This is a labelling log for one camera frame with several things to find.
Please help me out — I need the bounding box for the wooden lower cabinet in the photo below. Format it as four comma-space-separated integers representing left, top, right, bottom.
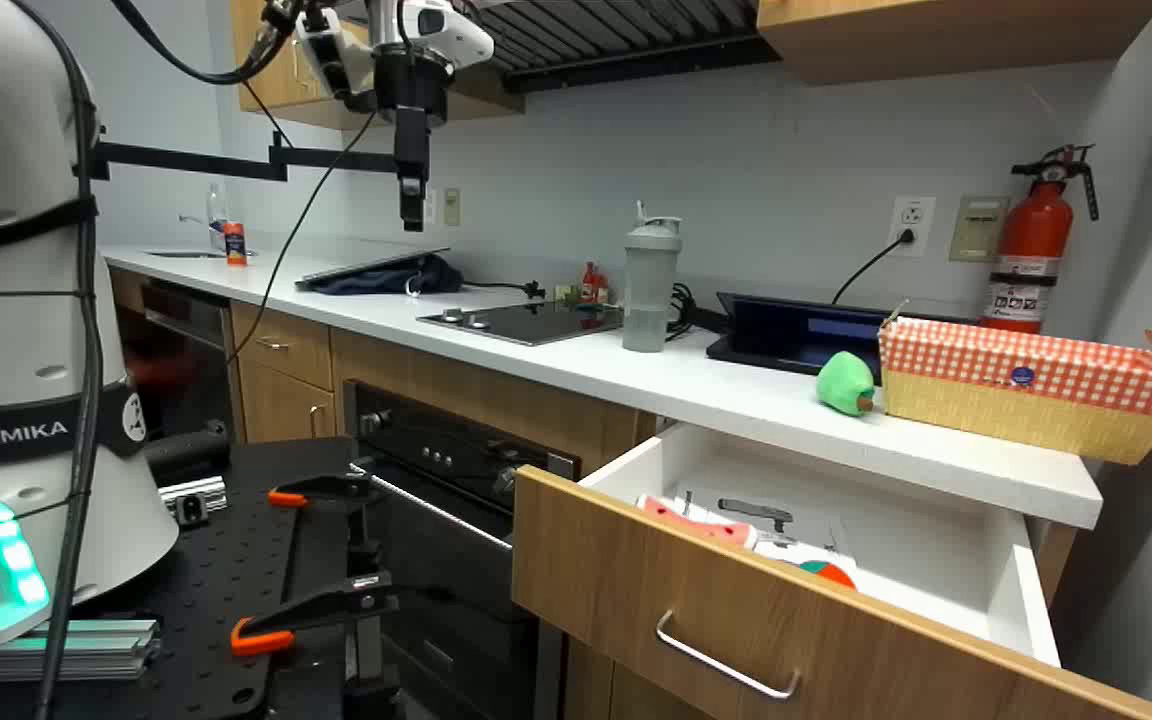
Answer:
227, 299, 345, 448

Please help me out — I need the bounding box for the black laptop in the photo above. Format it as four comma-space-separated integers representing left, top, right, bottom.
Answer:
703, 288, 897, 378

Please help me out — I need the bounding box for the orange-handled black clamp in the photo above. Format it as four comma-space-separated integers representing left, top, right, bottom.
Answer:
224, 567, 409, 720
264, 460, 390, 593

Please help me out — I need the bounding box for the metal drawer handle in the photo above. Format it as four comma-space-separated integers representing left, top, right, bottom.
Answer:
648, 602, 807, 706

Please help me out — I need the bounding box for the dark range hood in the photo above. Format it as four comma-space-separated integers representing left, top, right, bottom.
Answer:
448, 0, 785, 97

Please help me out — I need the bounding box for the white wall outlet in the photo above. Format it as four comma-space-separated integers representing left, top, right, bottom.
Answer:
890, 190, 941, 254

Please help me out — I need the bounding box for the white drawer with wooden front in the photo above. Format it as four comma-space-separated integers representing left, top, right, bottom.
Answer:
508, 418, 1152, 720

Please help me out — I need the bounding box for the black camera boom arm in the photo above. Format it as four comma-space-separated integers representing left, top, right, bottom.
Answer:
77, 137, 429, 189

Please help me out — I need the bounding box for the small red figurine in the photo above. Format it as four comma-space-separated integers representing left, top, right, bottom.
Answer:
580, 259, 617, 312

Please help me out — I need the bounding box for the small red can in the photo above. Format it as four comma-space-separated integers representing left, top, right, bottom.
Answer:
221, 216, 251, 269

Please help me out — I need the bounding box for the black cooktop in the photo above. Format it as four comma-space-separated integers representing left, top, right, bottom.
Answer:
416, 295, 628, 349

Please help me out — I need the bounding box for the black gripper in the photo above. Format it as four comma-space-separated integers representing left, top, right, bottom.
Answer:
371, 42, 458, 241

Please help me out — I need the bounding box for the black dishwasher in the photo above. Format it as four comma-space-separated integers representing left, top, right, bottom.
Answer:
111, 271, 241, 489

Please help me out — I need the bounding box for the black built-in oven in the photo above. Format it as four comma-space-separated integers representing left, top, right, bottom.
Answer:
340, 378, 590, 720

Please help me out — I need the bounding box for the red fire extinguisher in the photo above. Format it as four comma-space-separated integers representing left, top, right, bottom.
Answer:
982, 140, 1104, 337

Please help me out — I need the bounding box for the white printed booklet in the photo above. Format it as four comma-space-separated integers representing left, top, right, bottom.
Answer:
674, 478, 800, 540

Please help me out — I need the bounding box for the beige switch plate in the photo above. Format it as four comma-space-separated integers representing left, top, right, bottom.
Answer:
944, 190, 1009, 269

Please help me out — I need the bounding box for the small white device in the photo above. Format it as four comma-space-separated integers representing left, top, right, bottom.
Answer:
158, 470, 231, 530

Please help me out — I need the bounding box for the black power plug cable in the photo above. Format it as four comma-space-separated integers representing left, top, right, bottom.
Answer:
827, 229, 920, 312

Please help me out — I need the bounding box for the grey shaker bottle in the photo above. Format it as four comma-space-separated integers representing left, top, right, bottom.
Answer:
622, 200, 688, 356

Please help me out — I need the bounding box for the red checkered basket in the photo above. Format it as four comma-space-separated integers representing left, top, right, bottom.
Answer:
875, 312, 1152, 467

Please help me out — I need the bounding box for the aluminium rail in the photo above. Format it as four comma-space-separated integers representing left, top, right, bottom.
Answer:
0, 617, 166, 688

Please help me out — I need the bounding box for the green pear plush toy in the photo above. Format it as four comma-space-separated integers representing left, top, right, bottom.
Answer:
813, 349, 883, 418

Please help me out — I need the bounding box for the red watermelon plush toy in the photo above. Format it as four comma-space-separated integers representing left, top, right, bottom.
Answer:
635, 491, 758, 552

